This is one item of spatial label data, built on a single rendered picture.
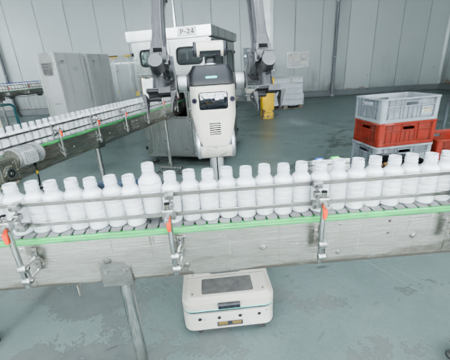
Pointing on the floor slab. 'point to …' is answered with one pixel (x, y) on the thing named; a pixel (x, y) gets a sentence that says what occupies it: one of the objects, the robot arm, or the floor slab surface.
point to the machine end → (173, 36)
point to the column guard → (267, 106)
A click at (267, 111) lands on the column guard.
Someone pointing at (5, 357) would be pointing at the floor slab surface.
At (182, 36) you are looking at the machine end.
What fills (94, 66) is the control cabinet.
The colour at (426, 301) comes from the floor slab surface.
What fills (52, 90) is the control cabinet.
